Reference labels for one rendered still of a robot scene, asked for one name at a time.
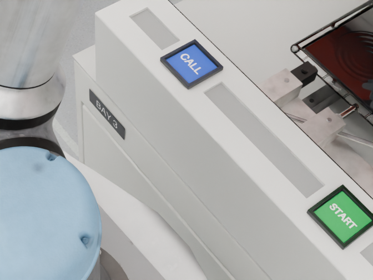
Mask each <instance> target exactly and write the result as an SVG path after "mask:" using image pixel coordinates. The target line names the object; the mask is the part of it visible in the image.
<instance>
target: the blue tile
mask: <svg viewBox="0 0 373 280"><path fill-rule="evenodd" d="M166 60H167V61H168V63H169V64H170V65H171V66H172V67H173V68H174V69H175V70H176V71H177V72H178V73H179V74H180V75H181V76H182V77H183V78H184V79H185V80H186V81H187V82H188V83H191V82H192V81H194V80H196V79H198V78H200V77H201V76H203V75H205V74H207V73H209V72H210V71H212V70H214V69H216V68H217V66H216V65H215V64H214V63H213V62H212V61H211V60H210V59H209V58H208V57H207V56H206V55H205V54H204V53H203V52H202V51H201V50H200V49H199V48H198V47H197V46H196V45H192V46H190V47H189V48H187V49H185V50H183V51H181V52H179V53H177V54H176V55H174V56H172V57H170V58H168V59H166Z"/></svg>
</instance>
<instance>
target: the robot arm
mask: <svg viewBox="0 0 373 280"><path fill-rule="evenodd" d="M83 3H84V0H0V280H112V279H111V277H110V275H109V274H108V272H107V271H106V269H105V268H104V267H103V266H102V264H101V263H100V245H101V240H102V221H101V217H100V211H99V207H98V204H97V201H96V198H95V196H94V194H93V191H92V189H91V187H90V185H89V183H88V182H87V180H86V178H85V177H84V175H82V173H81V172H80V171H79V170H78V168H76V167H75V166H74V165H73V164H72V163H70V161H68V160H67V159H66V157H65V155H64V153H63V151H62V149H61V147H60V145H59V142H58V140H57V138H56V135H55V134H54V132H53V119H54V116H55V115H56V112H57V110H58V108H59V105H60V103H61V101H62V99H63V96H64V94H65V87H66V79H65V74H64V70H63V68H62V66H61V64H60V63H59V61H60V58H61V56H62V54H63V51H64V49H65V46H66V44H67V42H68V39H69V36H70V34H71V32H72V29H73V27H74V25H75V22H76V20H77V18H78V15H79V12H80V10H81V8H82V5H83Z"/></svg>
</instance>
